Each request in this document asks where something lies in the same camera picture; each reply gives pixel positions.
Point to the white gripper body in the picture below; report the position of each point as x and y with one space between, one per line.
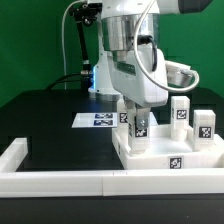
129 80

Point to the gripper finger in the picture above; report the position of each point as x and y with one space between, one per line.
130 107
142 117

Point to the white square table top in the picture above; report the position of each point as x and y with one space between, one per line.
165 153

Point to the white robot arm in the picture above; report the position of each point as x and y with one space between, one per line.
128 25

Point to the white tag sheet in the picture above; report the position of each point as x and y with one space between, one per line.
90 120

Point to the white U-shaped obstacle fence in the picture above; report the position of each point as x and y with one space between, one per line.
103 183

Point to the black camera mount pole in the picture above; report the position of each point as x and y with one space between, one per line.
85 15

